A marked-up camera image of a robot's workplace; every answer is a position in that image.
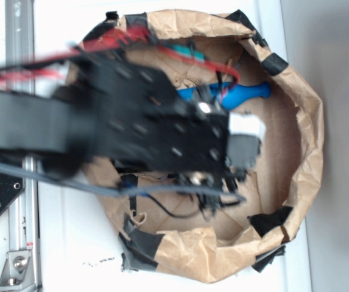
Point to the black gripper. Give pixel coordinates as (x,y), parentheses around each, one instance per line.
(143,123)

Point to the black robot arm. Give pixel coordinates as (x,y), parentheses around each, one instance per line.
(49,139)

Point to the aluminium rail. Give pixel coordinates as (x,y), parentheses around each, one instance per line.
(23,212)

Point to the brown paper bag enclosure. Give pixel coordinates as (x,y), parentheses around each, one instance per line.
(167,233)

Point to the metal corner bracket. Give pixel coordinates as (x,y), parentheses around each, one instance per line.
(18,272)

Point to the blue plastic bottle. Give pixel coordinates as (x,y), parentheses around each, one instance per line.
(231,96)

